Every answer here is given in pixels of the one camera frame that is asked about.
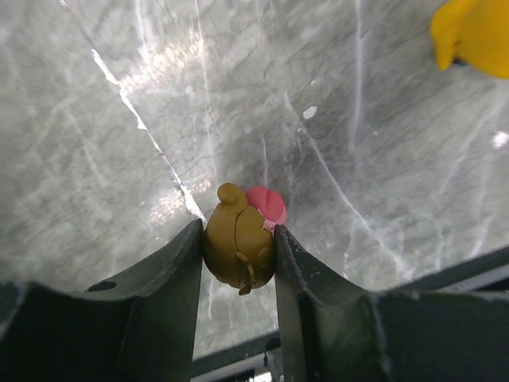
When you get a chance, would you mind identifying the yellow duck toy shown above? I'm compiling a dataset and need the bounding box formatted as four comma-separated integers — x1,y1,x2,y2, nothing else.
429,0,508,80

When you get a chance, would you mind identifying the olive round toy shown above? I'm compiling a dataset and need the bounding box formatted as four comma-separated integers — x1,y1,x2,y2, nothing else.
204,183,287,295

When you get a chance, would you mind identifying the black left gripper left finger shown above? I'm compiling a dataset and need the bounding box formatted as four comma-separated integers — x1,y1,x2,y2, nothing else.
1,220,203,381

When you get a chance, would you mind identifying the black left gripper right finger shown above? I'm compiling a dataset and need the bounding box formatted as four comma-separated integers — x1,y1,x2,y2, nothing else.
273,224,509,382

